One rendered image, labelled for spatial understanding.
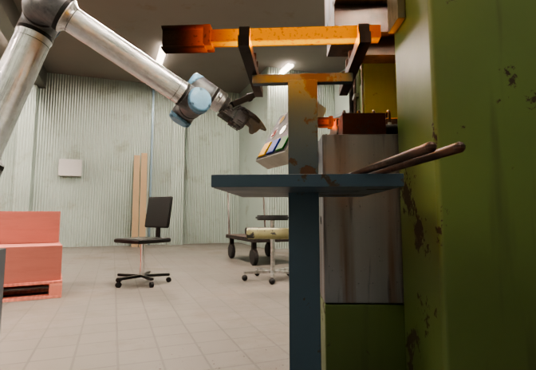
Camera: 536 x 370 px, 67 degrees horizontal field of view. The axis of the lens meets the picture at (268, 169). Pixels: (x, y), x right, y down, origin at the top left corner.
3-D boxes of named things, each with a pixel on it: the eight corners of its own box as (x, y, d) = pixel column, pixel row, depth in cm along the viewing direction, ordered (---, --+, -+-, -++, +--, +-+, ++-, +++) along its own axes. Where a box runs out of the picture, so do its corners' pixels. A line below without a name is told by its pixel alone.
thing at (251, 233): (246, 240, 163) (246, 227, 164) (246, 239, 168) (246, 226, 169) (356, 240, 162) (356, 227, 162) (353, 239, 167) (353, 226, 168)
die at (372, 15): (334, 33, 128) (333, 4, 129) (327, 57, 148) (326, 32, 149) (469, 30, 127) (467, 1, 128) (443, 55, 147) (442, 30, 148)
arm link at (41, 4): (34, -37, 122) (219, 93, 147) (34, -16, 132) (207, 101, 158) (10, -9, 118) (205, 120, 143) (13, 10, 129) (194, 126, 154)
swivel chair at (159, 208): (165, 277, 446) (167, 197, 455) (176, 285, 395) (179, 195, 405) (110, 281, 422) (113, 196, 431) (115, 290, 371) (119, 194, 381)
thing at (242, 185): (210, 186, 64) (210, 175, 64) (242, 197, 104) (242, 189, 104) (404, 186, 62) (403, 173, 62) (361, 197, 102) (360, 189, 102)
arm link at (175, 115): (172, 112, 151) (189, 86, 155) (164, 118, 161) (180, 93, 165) (193, 126, 154) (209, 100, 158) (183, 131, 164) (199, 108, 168)
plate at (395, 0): (397, 17, 101) (395, -46, 103) (388, 33, 110) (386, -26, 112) (405, 17, 101) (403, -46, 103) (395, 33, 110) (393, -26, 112)
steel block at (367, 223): (324, 303, 105) (321, 134, 110) (312, 279, 143) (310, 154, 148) (544, 304, 104) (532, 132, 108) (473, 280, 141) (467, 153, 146)
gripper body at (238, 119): (238, 131, 173) (214, 116, 170) (247, 116, 176) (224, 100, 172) (244, 128, 166) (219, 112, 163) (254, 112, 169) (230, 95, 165)
